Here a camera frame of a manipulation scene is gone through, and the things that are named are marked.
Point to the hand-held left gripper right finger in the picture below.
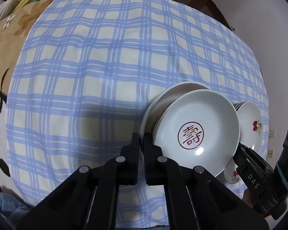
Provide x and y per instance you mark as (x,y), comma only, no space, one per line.
(152,165)

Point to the cherry print bowl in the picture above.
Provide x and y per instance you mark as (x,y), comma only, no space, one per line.
(250,117)

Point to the large cherry print plate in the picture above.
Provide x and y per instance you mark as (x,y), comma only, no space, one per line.
(147,122)

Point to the pale plush toy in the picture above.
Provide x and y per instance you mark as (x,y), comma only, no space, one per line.
(7,4)

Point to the wall socket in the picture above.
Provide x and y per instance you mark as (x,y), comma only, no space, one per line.
(270,153)
(272,134)

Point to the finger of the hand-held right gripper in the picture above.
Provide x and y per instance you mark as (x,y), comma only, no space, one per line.
(247,163)

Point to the brown printed blanket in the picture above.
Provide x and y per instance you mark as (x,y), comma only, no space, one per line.
(4,52)

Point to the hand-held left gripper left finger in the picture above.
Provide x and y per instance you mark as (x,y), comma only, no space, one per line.
(132,163)

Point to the yellow green plush toy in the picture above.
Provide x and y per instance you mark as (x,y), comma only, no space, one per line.
(26,0)

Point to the person's right hand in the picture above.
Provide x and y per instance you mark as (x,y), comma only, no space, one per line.
(248,197)

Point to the person's denim leg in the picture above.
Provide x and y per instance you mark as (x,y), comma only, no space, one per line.
(7,210)

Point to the white plate with red seal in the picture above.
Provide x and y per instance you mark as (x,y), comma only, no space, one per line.
(206,115)

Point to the blue plaid cloth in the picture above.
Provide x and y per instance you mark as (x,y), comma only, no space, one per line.
(86,76)

